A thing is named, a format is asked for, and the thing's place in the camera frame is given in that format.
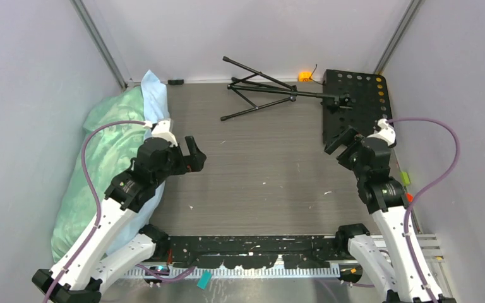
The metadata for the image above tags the green and blue pillowcase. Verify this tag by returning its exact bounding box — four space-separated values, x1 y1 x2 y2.
51 71 170 261

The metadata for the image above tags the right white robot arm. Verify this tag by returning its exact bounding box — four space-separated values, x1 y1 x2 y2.
325 127 456 302

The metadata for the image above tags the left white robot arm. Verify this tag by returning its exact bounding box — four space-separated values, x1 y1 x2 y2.
32 136 207 302

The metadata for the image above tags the black perforated stand plate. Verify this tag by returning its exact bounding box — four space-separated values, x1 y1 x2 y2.
321 69 393 144

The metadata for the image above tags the green small block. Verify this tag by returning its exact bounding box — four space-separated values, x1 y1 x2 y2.
400 171 411 186

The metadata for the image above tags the orange round object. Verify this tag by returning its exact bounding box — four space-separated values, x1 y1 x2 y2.
297 71 313 82

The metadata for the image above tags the black folding stand tripod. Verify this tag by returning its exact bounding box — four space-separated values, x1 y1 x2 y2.
220 56 353 122

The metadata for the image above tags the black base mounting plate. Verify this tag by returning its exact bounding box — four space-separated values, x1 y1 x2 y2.
140 225 371 271

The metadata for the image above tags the teal tape piece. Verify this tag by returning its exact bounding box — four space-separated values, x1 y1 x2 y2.
196 270 213 290

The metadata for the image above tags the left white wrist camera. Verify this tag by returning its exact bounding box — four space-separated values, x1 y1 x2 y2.
151 118 179 147

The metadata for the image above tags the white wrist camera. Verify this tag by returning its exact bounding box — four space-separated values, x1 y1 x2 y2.
151 118 179 147
372 119 396 146

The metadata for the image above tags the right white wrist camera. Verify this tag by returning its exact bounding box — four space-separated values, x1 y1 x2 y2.
372 119 396 146

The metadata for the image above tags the small black wall bracket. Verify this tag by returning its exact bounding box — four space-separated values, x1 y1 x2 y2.
167 79 184 86

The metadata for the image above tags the slotted cable duct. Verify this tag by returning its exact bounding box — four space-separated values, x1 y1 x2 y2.
121 266 352 280

